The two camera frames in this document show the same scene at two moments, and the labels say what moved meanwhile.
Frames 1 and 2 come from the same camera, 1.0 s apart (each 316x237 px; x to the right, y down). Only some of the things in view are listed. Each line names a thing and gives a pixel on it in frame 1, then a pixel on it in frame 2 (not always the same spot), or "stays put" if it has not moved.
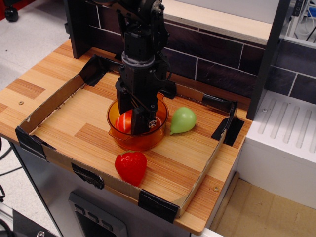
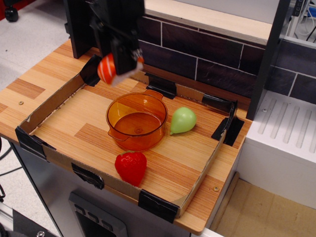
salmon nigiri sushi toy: [123, 122] → [106, 69]
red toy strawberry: [131, 166] stays put
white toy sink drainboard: [279, 148] stays put
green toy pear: [183, 120] stays put
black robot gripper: [144, 78] → [117, 19]
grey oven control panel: [94, 218] stays put
